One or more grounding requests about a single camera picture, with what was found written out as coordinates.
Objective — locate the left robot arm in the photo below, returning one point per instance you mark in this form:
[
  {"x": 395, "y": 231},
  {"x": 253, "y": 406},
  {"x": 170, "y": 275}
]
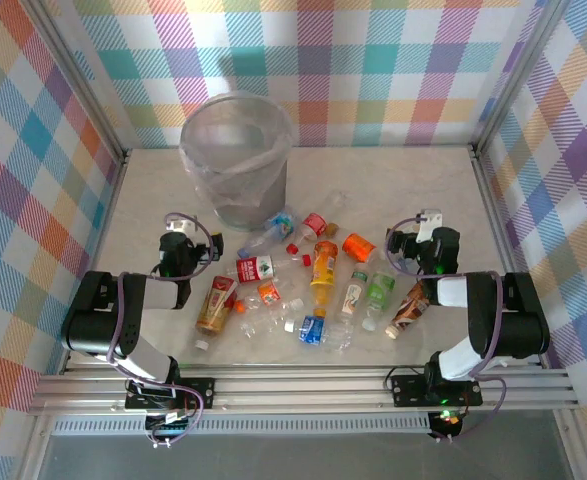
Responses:
[{"x": 98, "y": 325}]

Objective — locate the small brown bottle cap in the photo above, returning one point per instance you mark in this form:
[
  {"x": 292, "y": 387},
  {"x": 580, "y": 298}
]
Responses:
[{"x": 332, "y": 230}]

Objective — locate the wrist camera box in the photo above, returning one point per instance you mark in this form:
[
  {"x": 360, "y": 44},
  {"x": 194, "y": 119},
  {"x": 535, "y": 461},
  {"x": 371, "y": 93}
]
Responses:
[
  {"x": 183, "y": 223},
  {"x": 429, "y": 220}
]

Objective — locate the orange plastic bottle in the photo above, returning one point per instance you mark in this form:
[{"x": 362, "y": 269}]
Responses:
[{"x": 358, "y": 246}]

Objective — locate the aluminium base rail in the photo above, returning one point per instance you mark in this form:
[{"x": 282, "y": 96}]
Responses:
[{"x": 298, "y": 390}]

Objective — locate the small bottle orange label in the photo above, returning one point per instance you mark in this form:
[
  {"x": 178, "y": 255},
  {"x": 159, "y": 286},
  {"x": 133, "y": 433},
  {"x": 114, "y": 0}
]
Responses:
[{"x": 269, "y": 293}]

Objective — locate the metal mesh waste bin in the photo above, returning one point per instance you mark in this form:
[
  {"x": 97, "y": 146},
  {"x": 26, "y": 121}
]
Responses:
[{"x": 273, "y": 200}]

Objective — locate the green label plastic bottle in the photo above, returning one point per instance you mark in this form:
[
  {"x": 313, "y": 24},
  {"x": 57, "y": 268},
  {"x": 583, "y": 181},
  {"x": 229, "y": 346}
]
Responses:
[{"x": 379, "y": 292}]

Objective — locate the small clear unlabelled bottle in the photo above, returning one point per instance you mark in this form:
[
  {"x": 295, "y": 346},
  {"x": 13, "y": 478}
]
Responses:
[{"x": 335, "y": 198}]

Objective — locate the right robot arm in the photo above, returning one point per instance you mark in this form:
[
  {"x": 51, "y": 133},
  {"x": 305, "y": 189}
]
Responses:
[{"x": 518, "y": 325}]

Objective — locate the cream label bottle green cap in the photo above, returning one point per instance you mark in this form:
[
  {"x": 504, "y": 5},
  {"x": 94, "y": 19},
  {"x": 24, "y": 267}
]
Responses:
[{"x": 352, "y": 297}]

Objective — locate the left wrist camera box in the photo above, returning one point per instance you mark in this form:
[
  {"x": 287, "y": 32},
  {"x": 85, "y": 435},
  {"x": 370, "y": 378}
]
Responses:
[{"x": 183, "y": 223}]

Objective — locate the red gold tea bottle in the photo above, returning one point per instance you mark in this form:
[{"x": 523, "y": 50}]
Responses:
[{"x": 216, "y": 302}]

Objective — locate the aluminium table side rail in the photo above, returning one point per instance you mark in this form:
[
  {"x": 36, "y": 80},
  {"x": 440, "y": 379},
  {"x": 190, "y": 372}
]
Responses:
[
  {"x": 494, "y": 210},
  {"x": 109, "y": 210}
]

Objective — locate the aluminium frame post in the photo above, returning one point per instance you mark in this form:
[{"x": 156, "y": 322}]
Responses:
[
  {"x": 80, "y": 82},
  {"x": 515, "y": 75}
]

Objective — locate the brown coffee drink bottle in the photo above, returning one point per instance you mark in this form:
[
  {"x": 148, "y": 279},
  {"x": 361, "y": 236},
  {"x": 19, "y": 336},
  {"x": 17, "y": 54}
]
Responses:
[{"x": 407, "y": 311}]

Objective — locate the orange juice bottle yellow label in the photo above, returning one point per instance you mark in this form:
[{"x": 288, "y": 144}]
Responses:
[{"x": 323, "y": 270}]

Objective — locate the crushed clear bottle white cap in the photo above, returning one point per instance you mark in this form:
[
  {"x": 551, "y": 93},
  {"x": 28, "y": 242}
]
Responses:
[{"x": 295, "y": 303}]

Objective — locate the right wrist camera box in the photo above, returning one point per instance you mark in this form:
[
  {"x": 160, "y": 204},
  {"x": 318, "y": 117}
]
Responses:
[{"x": 429, "y": 220}]

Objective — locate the clear bottle red green label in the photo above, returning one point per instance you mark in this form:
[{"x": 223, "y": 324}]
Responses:
[{"x": 253, "y": 270}]

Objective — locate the clear bottle blue colourful label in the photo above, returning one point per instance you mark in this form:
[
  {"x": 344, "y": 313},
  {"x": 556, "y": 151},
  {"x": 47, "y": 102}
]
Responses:
[{"x": 280, "y": 223}]

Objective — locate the clear plastic bin liner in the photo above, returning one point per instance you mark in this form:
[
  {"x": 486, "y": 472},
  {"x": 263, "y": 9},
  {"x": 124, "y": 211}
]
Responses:
[{"x": 208, "y": 170}]

